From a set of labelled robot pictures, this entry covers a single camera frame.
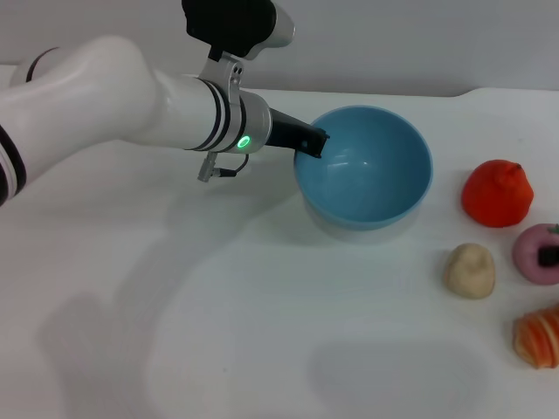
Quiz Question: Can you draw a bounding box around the pink toy peach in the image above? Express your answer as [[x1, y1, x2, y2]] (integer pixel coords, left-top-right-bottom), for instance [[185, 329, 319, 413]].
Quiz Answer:
[[511, 223, 559, 285]]

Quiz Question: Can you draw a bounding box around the silver left camera bracket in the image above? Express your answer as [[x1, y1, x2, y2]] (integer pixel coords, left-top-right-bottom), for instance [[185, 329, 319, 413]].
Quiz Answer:
[[198, 51, 245, 95]]

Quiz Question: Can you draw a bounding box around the left arm cable with plug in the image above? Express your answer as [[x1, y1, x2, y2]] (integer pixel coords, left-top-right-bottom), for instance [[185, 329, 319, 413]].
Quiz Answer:
[[197, 151, 251, 182]]

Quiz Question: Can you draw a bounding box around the red orange toy fruit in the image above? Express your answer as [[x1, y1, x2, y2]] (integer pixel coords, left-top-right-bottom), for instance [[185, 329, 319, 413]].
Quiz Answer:
[[461, 160, 535, 228]]

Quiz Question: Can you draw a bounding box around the blue bowl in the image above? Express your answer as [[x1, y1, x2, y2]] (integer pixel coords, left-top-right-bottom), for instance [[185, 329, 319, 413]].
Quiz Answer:
[[292, 104, 434, 245]]

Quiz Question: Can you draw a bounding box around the orange striped toy slice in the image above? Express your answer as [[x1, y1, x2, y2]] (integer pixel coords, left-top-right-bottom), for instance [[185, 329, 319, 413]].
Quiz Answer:
[[512, 305, 559, 370]]

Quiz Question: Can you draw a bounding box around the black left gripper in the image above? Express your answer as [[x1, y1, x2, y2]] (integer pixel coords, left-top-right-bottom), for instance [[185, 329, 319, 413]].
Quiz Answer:
[[266, 107, 331, 159]]

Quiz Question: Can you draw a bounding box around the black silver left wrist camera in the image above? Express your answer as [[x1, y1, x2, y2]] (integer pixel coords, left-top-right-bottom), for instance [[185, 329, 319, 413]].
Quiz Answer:
[[181, 0, 297, 61]]

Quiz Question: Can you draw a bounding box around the beige toy potato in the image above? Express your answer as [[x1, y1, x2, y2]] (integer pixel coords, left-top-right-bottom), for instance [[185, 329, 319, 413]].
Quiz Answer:
[[444, 243, 497, 300]]

